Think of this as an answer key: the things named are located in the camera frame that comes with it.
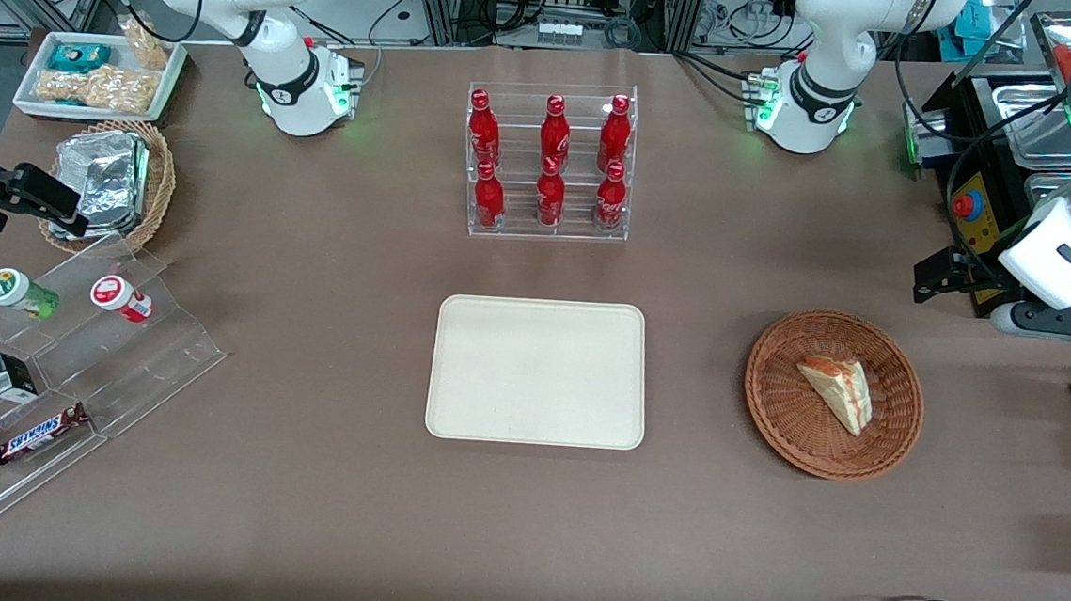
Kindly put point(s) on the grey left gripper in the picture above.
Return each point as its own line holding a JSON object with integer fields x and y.
{"x": 974, "y": 276}

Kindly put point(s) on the triangular sandwich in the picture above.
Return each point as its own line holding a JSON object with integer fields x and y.
{"x": 842, "y": 388}

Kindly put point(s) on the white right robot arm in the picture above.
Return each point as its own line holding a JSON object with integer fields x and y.
{"x": 280, "y": 66}

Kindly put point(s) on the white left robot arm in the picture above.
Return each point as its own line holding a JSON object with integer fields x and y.
{"x": 819, "y": 94}

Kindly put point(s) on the light wicker basket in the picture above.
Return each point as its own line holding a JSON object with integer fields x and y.
{"x": 161, "y": 180}

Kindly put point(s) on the steel tray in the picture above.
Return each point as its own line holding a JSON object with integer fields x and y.
{"x": 1029, "y": 123}
{"x": 1058, "y": 35}

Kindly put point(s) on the white rectangular snack tray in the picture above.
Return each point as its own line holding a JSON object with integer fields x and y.
{"x": 169, "y": 77}

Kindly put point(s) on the round brown wicker basket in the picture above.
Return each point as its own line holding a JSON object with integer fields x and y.
{"x": 787, "y": 403}

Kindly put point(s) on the cream plastic tray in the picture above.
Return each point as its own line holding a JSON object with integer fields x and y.
{"x": 538, "y": 371}

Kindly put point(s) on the yellow emergency stop box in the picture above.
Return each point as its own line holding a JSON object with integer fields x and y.
{"x": 973, "y": 213}

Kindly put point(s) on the black equipment stand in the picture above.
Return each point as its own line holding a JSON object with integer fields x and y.
{"x": 1020, "y": 240}

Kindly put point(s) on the green yogurt cup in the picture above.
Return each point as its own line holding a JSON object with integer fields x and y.
{"x": 18, "y": 291}

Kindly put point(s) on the aluminium foil container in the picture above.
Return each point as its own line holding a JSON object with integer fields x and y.
{"x": 110, "y": 178}

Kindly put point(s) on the large clear nut snack bag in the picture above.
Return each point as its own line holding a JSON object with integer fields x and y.
{"x": 98, "y": 89}

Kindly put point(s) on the red yogurt cup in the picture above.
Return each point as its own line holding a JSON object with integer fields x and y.
{"x": 119, "y": 296}

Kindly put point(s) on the teal snack packet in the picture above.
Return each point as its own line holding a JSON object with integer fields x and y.
{"x": 79, "y": 56}

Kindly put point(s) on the small black box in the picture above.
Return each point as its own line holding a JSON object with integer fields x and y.
{"x": 12, "y": 377}

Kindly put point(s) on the clear acrylic stepped shelf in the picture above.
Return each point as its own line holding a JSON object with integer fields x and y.
{"x": 145, "y": 358}

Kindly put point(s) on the small clear nut snack bag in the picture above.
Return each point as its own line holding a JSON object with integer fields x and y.
{"x": 146, "y": 45}

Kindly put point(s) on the Snickers chocolate bar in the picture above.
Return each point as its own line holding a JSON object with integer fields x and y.
{"x": 41, "y": 436}

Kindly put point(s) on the red cola bottle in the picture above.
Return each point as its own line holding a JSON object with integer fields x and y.
{"x": 483, "y": 127}
{"x": 489, "y": 198}
{"x": 550, "y": 198}
{"x": 610, "y": 200}
{"x": 555, "y": 132}
{"x": 615, "y": 132}

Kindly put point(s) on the clear acrylic bottle rack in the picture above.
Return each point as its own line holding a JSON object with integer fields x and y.
{"x": 545, "y": 228}

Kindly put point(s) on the white power strip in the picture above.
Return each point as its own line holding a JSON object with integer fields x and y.
{"x": 559, "y": 32}

